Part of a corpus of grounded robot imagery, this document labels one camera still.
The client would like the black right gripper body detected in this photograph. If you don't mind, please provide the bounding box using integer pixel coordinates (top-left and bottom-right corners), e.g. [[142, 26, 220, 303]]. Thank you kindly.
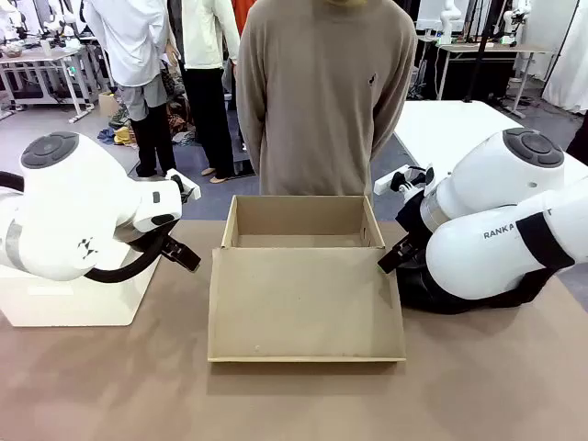
[[394, 190, 435, 258]]

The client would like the cardboard shoe box with lid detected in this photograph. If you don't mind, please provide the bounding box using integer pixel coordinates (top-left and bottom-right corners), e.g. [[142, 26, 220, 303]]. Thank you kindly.
[[206, 194, 408, 365]]

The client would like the white plastic storage box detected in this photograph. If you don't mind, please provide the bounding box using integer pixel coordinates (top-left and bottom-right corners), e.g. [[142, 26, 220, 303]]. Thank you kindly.
[[0, 254, 163, 328]]

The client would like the white side table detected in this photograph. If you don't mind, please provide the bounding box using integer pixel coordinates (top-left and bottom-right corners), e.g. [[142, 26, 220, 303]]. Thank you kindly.
[[393, 99, 588, 209]]

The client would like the pile of coloured clothes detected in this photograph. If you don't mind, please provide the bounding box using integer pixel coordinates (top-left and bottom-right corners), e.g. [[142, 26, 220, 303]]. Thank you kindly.
[[97, 73, 199, 149]]

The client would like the person in beige sweater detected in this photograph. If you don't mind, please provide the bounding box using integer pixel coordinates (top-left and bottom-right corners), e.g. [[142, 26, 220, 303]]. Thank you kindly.
[[235, 0, 419, 197]]

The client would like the small brown cardboard carton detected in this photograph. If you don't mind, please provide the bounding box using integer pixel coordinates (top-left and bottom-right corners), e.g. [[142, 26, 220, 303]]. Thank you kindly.
[[97, 90, 121, 117]]

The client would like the black vertical stand pole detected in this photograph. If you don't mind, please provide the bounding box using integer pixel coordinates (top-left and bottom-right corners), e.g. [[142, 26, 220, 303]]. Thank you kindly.
[[462, 0, 496, 104]]

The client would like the background table with white legs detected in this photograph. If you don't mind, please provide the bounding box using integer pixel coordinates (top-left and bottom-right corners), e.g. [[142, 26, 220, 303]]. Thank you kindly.
[[433, 41, 558, 119]]

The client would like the white hanging curtain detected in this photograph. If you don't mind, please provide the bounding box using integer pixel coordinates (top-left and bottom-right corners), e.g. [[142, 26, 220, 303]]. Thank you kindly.
[[541, 0, 588, 116]]

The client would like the grey background work table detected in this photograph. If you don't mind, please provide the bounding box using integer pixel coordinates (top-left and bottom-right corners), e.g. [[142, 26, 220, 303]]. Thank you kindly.
[[0, 44, 98, 125]]

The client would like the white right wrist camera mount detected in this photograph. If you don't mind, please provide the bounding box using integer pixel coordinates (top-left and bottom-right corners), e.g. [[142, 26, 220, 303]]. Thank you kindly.
[[373, 162, 435, 199]]

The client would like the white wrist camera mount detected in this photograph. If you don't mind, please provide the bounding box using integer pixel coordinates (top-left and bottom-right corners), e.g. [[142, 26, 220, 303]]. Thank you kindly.
[[164, 168, 202, 204], [373, 162, 435, 199]]

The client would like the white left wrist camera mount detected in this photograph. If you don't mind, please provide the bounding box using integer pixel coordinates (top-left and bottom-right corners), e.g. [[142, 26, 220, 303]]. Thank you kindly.
[[164, 168, 202, 204]]

